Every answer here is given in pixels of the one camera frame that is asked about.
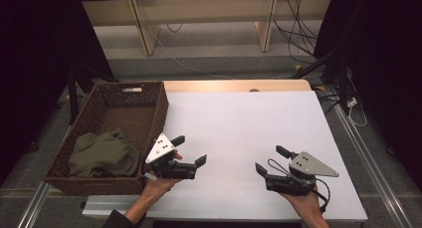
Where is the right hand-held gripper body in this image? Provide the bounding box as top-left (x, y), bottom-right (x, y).
top-left (264, 150), bottom-right (340, 197)

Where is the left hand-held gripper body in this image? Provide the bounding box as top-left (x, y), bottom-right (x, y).
top-left (144, 132), bottom-right (197, 181)

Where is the person's left hand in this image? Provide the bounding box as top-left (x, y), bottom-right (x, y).
top-left (141, 150), bottom-right (184, 201)

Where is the person's right hand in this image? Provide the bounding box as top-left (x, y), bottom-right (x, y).
top-left (281, 187), bottom-right (325, 220)

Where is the brown wicker basket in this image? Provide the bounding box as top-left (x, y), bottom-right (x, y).
top-left (43, 81), bottom-right (170, 197)

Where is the olive green cloth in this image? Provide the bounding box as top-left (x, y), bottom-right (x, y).
top-left (68, 127), bottom-right (140, 179)

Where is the black metal stand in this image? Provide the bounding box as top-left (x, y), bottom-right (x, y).
top-left (65, 60), bottom-right (119, 126)
top-left (291, 45), bottom-right (353, 115)

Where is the dark curtain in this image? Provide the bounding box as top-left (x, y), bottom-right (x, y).
top-left (0, 0), bottom-right (115, 186)
top-left (313, 0), bottom-right (422, 192)

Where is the light wooden shelf unit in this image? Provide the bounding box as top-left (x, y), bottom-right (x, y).
top-left (81, 0), bottom-right (334, 57)

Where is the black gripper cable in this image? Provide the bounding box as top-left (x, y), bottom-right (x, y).
top-left (267, 158), bottom-right (331, 213)

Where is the metal floor rail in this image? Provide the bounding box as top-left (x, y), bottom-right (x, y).
top-left (326, 87), bottom-right (414, 228)
top-left (15, 180), bottom-right (52, 228)

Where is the white floor cable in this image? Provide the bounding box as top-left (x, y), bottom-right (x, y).
top-left (154, 34), bottom-right (235, 81)

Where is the white plug with cable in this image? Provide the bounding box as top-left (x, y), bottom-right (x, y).
top-left (345, 76), bottom-right (368, 128)

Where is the bundle of black cables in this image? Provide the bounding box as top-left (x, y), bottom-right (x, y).
top-left (274, 0), bottom-right (320, 65)

